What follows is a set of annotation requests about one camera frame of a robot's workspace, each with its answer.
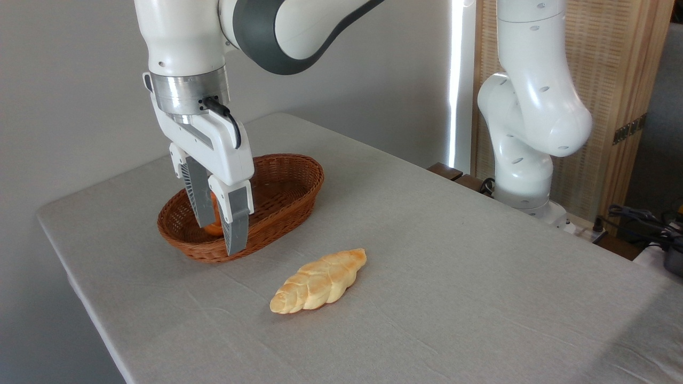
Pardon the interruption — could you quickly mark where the brown wicker basket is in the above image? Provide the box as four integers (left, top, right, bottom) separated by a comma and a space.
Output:
157, 154, 325, 263

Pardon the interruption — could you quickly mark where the pale braided bread loaf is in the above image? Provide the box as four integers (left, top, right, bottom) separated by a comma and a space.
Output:
269, 248, 368, 315

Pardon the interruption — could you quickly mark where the black metal hinge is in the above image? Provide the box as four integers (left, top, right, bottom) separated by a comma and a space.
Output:
612, 113, 648, 146

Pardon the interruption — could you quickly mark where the grey tablecloth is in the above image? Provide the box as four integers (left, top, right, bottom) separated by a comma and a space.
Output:
36, 112, 683, 384

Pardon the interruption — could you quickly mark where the black cable bundle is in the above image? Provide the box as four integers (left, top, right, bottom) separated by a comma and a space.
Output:
607, 204, 683, 251

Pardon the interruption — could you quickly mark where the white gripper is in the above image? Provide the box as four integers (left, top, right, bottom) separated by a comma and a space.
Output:
150, 92, 256, 257

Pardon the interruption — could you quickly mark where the round orange bread roll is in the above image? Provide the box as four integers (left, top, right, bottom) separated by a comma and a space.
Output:
205, 191, 224, 237

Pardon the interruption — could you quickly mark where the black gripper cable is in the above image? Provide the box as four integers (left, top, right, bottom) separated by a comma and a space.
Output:
200, 96, 242, 150

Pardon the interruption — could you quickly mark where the dark brown wooden block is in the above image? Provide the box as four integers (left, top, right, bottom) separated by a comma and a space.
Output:
427, 162, 464, 182
454, 173, 495, 197

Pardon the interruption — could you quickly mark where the wooden slatted screen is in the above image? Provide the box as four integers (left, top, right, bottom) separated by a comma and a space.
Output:
472, 0, 676, 226

